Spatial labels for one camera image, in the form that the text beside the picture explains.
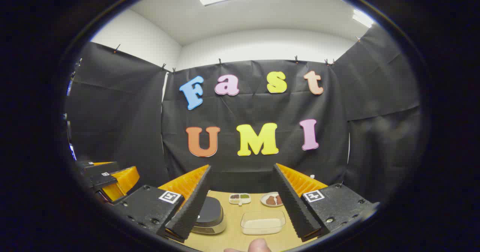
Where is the dark grey rice cooker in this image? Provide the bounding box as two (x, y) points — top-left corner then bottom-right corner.
(190, 196), (227, 234)

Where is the small ceiling light panel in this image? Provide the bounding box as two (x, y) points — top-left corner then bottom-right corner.
(352, 9), (375, 28)

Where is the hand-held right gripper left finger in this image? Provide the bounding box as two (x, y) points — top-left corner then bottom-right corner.
(111, 165), (213, 243)

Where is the white round plate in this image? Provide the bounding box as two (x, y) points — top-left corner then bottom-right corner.
(260, 192), (284, 207)

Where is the white divided grain tray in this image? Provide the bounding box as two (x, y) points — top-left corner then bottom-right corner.
(229, 193), (252, 206)

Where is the white uncooked rice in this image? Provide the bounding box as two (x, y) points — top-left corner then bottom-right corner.
(244, 218), (282, 231)

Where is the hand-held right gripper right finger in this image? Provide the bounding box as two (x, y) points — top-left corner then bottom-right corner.
(272, 163), (379, 242)

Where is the clear glass dish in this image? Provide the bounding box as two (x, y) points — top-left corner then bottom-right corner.
(240, 211), (287, 236)

